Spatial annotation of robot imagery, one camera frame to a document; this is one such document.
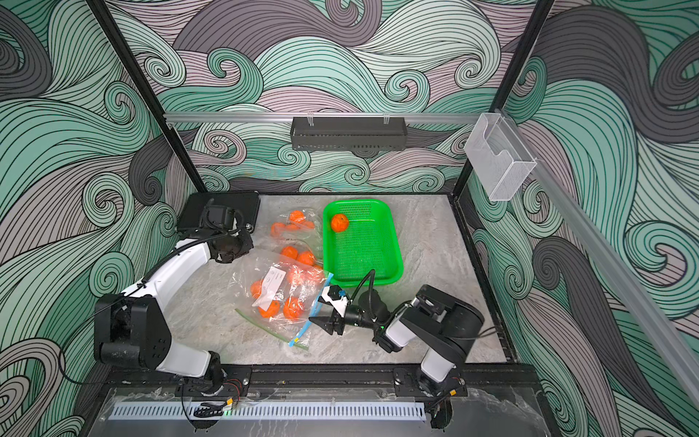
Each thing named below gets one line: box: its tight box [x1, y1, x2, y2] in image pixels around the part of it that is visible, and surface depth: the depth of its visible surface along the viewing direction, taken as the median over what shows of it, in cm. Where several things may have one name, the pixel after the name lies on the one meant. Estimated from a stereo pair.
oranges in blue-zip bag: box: [250, 245, 325, 320], surface depth 84 cm
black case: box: [177, 190, 261, 233], surface depth 74 cm
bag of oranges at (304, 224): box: [269, 207, 322, 243], surface depth 106 cm
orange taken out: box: [331, 213, 349, 233], surface depth 105 cm
